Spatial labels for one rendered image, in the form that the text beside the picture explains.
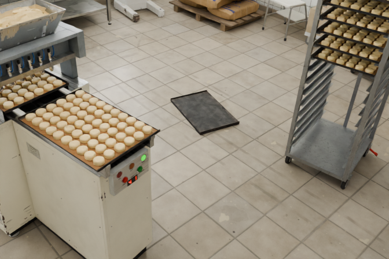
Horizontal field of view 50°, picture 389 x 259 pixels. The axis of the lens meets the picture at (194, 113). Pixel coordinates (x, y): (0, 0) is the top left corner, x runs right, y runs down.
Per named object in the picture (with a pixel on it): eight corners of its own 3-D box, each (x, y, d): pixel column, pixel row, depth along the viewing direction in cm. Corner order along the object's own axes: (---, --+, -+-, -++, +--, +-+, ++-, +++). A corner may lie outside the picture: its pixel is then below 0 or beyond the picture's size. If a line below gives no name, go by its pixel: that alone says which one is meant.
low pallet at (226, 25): (168, 8, 608) (168, 1, 602) (206, -3, 657) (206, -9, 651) (230, 34, 540) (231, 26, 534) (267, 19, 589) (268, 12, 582)
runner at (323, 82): (303, 106, 290) (303, 103, 288) (299, 105, 291) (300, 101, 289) (336, 73, 333) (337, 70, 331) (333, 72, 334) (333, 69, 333)
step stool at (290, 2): (308, 34, 550) (315, 0, 525) (285, 41, 528) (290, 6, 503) (285, 23, 580) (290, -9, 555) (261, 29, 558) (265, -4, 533)
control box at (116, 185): (109, 193, 196) (107, 171, 189) (144, 167, 213) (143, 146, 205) (114, 196, 195) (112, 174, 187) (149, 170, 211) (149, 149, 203)
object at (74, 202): (36, 225, 266) (7, 110, 216) (79, 196, 289) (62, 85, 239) (112, 289, 232) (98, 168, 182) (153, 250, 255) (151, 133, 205)
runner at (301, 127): (296, 137, 305) (296, 134, 303) (292, 136, 306) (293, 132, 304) (328, 102, 348) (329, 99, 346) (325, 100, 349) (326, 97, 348)
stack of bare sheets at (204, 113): (170, 100, 398) (170, 98, 396) (206, 92, 414) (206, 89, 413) (199, 134, 355) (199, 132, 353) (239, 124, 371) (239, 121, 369)
